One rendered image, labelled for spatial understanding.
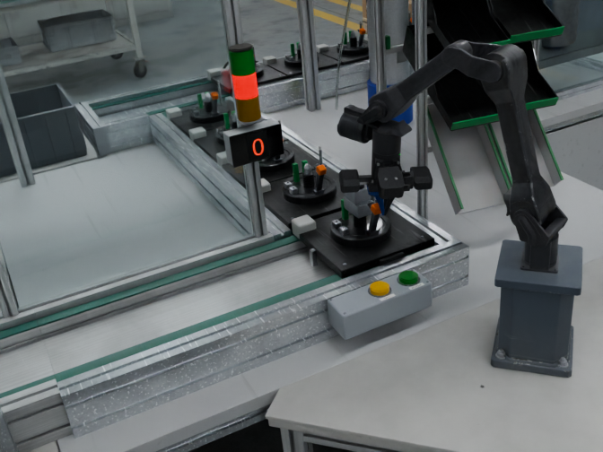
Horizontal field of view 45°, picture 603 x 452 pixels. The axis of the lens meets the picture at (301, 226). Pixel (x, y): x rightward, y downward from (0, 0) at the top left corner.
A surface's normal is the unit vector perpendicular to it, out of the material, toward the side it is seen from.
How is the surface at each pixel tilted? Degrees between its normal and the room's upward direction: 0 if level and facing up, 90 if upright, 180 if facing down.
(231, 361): 90
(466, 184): 45
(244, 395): 0
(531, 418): 0
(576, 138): 90
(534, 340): 90
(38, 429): 90
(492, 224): 0
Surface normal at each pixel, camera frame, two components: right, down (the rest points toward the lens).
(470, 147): 0.15, -0.31
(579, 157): 0.45, 0.39
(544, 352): -0.33, 0.48
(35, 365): -0.09, -0.88
